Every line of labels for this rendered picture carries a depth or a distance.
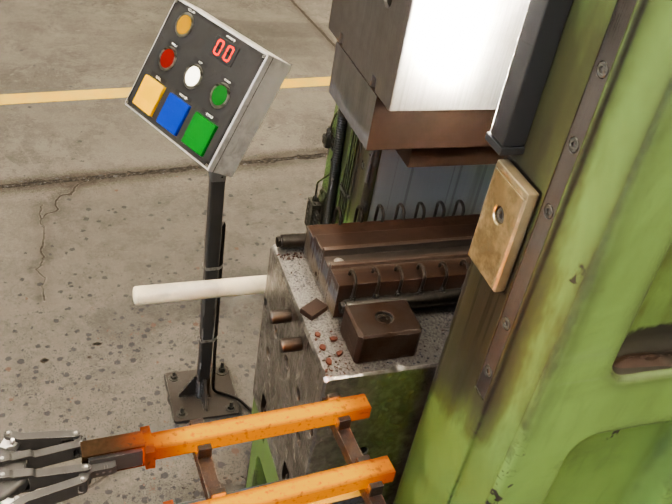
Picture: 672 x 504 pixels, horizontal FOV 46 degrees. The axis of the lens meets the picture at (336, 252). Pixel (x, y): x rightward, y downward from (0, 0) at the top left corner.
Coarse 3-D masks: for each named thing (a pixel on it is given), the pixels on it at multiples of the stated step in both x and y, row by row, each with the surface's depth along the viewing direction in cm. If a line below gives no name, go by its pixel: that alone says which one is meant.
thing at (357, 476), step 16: (352, 464) 110; (368, 464) 111; (384, 464) 111; (288, 480) 106; (304, 480) 107; (320, 480) 107; (336, 480) 108; (352, 480) 108; (368, 480) 109; (384, 480) 110; (224, 496) 103; (240, 496) 103; (256, 496) 104; (272, 496) 104; (288, 496) 104; (304, 496) 105; (320, 496) 107
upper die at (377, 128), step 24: (336, 48) 133; (336, 72) 134; (360, 72) 124; (336, 96) 135; (360, 96) 124; (360, 120) 125; (384, 120) 121; (408, 120) 123; (432, 120) 124; (456, 120) 126; (480, 120) 127; (384, 144) 124; (408, 144) 126; (432, 144) 127; (456, 144) 129; (480, 144) 130
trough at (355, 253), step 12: (456, 240) 156; (468, 240) 157; (336, 252) 148; (348, 252) 149; (360, 252) 150; (372, 252) 151; (384, 252) 152; (396, 252) 152; (408, 252) 153; (420, 252) 153; (432, 252) 154; (444, 252) 154
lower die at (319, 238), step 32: (320, 224) 157; (352, 224) 158; (384, 224) 160; (416, 224) 162; (448, 224) 164; (320, 256) 150; (416, 256) 150; (448, 256) 152; (320, 288) 151; (352, 288) 142; (384, 288) 145; (416, 288) 147; (448, 288) 150
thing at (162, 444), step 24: (288, 408) 116; (312, 408) 117; (336, 408) 118; (360, 408) 118; (144, 432) 108; (168, 432) 110; (192, 432) 110; (216, 432) 111; (240, 432) 112; (264, 432) 113; (288, 432) 115; (144, 456) 108; (168, 456) 109
